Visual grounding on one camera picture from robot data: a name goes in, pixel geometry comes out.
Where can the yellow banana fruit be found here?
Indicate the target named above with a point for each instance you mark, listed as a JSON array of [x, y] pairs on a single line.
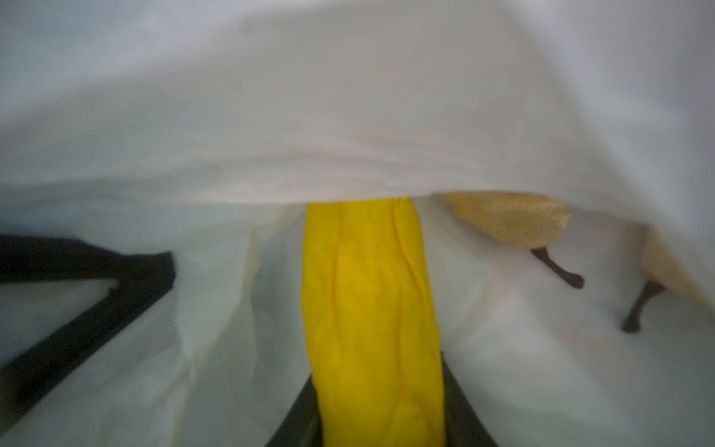
[[371, 330]]

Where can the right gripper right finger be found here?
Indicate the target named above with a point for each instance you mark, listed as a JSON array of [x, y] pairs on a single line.
[[463, 426]]

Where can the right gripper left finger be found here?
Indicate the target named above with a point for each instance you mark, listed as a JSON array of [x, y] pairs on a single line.
[[302, 425]]

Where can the beige round pear fruit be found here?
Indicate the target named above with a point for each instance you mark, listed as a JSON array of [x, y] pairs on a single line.
[[523, 220]]

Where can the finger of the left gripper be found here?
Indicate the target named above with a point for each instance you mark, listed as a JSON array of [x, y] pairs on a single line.
[[140, 281]]

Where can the translucent white plastic bag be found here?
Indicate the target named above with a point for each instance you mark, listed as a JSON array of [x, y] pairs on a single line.
[[204, 127]]

